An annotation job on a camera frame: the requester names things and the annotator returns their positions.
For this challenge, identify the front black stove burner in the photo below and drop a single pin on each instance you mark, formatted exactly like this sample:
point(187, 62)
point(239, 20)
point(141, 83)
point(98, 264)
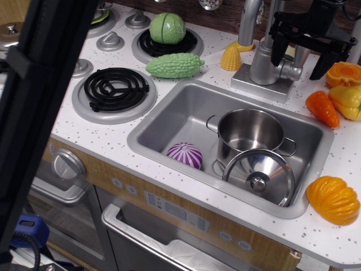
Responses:
point(114, 96)

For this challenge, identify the blue clamp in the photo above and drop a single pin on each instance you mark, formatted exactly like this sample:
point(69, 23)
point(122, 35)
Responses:
point(33, 226)

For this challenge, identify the black camera frame post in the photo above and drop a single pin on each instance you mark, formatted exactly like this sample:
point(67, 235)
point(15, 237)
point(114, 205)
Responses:
point(41, 66)

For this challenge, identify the silver faucet lever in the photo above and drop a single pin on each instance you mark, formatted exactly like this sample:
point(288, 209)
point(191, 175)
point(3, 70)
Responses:
point(287, 70)

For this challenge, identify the orange toy carrot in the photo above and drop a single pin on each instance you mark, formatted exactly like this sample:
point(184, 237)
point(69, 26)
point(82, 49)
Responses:
point(321, 106)

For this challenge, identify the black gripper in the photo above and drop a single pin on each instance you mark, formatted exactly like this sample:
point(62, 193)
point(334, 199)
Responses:
point(314, 30)

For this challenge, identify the silver stove knob rear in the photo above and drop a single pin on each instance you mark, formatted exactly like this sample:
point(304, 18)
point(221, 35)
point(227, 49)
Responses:
point(138, 21)

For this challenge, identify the silver oven dial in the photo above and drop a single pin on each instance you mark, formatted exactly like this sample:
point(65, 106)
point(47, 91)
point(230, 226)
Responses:
point(66, 165)

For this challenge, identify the yellow toy bell pepper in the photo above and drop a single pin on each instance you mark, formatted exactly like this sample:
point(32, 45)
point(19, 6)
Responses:
point(346, 100)

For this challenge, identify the silver stove knob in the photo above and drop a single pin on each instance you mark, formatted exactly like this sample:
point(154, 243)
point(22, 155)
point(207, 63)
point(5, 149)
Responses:
point(138, 21)
point(83, 68)
point(110, 42)

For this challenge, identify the yellow toy item behind faucet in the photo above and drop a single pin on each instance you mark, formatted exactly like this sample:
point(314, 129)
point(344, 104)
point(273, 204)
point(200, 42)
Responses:
point(240, 47)

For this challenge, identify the steel pot lid left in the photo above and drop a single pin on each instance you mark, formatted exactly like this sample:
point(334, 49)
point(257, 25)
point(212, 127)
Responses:
point(10, 34)

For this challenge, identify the yellow toy corn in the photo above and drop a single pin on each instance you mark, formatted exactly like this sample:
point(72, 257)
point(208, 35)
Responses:
point(231, 60)

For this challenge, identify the orange toy pumpkin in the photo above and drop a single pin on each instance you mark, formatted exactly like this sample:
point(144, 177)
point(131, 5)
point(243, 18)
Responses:
point(334, 200)

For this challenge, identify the silver dishwasher door handle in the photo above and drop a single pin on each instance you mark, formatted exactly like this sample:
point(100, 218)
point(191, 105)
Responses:
point(177, 255)

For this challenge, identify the purple toy onion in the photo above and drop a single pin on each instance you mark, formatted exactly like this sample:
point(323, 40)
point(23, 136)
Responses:
point(186, 153)

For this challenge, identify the grey toy sink basin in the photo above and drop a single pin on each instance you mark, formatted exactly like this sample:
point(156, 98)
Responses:
point(181, 117)

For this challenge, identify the rear black stove burner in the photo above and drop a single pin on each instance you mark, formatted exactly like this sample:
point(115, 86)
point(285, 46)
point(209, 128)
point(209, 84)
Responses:
point(144, 49)

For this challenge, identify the silver oven door handle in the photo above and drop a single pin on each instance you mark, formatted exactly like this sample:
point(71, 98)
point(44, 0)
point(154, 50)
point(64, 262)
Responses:
point(71, 197)

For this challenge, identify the silver toy faucet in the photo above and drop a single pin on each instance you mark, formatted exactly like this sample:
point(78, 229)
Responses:
point(258, 78)

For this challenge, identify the stainless steel pot lid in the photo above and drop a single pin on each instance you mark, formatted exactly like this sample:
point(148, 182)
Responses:
point(263, 173)

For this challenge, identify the orange toy orange half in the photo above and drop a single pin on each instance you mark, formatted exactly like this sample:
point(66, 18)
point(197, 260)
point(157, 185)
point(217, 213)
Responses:
point(343, 74)

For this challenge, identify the silver stove knob middle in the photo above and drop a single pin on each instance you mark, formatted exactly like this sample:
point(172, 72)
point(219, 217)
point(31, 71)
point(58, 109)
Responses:
point(110, 42)

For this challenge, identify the green toy cabbage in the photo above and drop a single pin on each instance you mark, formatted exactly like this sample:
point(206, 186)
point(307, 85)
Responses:
point(167, 28)

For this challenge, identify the silver stove knob front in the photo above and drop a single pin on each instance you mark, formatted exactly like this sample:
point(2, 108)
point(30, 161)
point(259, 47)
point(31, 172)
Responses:
point(83, 68)

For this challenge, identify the black stove burner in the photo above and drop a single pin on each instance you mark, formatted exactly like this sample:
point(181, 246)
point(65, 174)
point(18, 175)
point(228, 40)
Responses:
point(114, 96)
point(144, 49)

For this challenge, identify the green toy bitter melon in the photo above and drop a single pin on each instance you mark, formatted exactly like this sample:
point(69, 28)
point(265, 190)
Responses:
point(179, 65)

